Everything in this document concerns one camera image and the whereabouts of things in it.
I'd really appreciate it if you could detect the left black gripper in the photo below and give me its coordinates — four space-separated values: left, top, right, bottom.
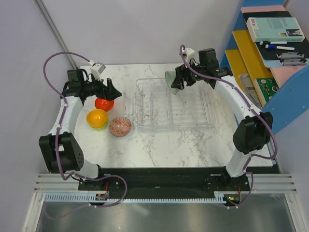
82 73 121 102

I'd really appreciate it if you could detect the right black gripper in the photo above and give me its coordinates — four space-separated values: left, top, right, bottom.
171 59 206 90

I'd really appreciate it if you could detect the green ceramic bowl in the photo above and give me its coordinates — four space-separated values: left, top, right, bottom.
165 71 180 95

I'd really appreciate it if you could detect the red patterned glass bowl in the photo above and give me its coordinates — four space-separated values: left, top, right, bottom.
109 116 132 137

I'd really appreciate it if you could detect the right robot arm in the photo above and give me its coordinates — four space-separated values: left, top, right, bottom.
165 45 274 190

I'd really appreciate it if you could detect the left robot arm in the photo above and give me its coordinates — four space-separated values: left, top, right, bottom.
39 69 122 190

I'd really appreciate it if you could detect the clear plastic dish rack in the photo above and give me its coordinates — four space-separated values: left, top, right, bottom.
135 78 216 131

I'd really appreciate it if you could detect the red plastic bowl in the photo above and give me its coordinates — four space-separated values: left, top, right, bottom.
95 98 115 112

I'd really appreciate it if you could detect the yellow plastic bowl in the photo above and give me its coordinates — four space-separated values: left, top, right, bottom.
86 109 109 123

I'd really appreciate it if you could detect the green plastic bowl underneath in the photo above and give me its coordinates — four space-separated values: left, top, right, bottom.
88 121 108 130

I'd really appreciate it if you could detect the clear bag with spiral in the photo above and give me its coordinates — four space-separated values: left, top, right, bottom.
239 73 262 109

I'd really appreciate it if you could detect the green circuit board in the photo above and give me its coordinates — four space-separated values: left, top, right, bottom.
254 77 279 106

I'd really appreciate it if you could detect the white marker black cap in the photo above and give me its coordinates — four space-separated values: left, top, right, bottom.
259 41 287 45

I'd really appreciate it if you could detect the blue wooden shelf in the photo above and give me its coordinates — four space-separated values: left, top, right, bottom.
221 0 309 134

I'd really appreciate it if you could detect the black clipboard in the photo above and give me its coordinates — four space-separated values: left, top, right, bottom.
243 11 309 60

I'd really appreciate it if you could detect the white marker blue cap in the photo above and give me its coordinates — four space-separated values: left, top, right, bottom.
265 44 295 51

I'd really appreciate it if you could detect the light green book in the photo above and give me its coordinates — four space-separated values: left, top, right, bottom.
246 17 305 43

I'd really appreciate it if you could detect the upper grey binder clip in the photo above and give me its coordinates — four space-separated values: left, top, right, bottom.
276 52 305 59

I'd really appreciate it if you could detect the grey binder clip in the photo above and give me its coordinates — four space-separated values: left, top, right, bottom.
276 52 305 59
280 58 307 67

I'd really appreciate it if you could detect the lower grey binder clip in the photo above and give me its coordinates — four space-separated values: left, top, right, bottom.
280 58 307 67

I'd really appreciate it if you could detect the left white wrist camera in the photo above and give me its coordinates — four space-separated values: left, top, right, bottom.
89 60 106 80

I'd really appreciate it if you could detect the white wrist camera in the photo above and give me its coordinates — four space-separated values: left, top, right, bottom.
89 60 106 80
181 48 195 63

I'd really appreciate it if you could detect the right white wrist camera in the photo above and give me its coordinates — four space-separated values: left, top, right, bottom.
181 48 195 63

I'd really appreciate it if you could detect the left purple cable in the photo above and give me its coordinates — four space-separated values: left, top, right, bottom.
43 52 128 219

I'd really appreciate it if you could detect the purple cable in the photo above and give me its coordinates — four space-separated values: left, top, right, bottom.
43 52 128 219
179 44 278 209

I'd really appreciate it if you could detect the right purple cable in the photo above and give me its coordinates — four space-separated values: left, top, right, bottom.
179 44 278 209

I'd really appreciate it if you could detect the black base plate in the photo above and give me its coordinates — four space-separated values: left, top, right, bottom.
78 167 250 198

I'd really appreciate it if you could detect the white slotted cable duct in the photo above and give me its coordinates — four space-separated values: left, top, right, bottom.
44 193 226 203

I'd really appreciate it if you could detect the aluminium frame rail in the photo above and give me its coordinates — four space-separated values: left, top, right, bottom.
34 174 79 193

